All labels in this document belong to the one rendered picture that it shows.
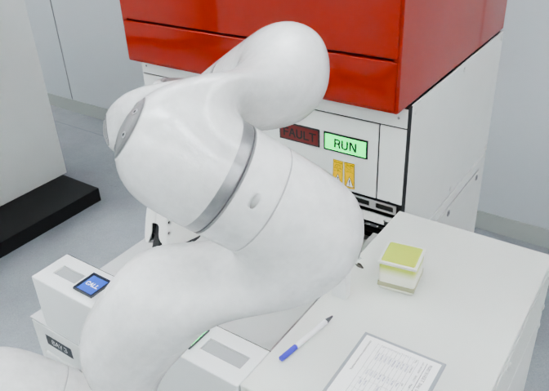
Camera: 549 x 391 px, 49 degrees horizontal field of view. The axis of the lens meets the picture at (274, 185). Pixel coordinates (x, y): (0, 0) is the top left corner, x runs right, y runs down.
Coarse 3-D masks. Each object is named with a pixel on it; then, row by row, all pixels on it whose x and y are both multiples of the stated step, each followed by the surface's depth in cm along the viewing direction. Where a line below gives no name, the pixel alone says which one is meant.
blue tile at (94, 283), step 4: (92, 276) 124; (88, 280) 123; (92, 280) 123; (96, 280) 123; (100, 280) 123; (84, 284) 122; (88, 284) 122; (92, 284) 122; (96, 284) 122; (100, 284) 122; (104, 284) 122; (80, 288) 121; (84, 288) 121; (88, 288) 121; (92, 288) 121; (96, 288) 121; (88, 292) 120; (92, 292) 119
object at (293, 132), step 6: (288, 126) 149; (294, 126) 148; (282, 132) 151; (288, 132) 150; (294, 132) 149; (300, 132) 148; (306, 132) 147; (312, 132) 146; (288, 138) 151; (294, 138) 150; (300, 138) 149; (306, 138) 148; (312, 138) 147
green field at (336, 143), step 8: (328, 136) 143; (336, 136) 142; (328, 144) 144; (336, 144) 143; (344, 144) 142; (352, 144) 140; (360, 144) 139; (344, 152) 143; (352, 152) 141; (360, 152) 140
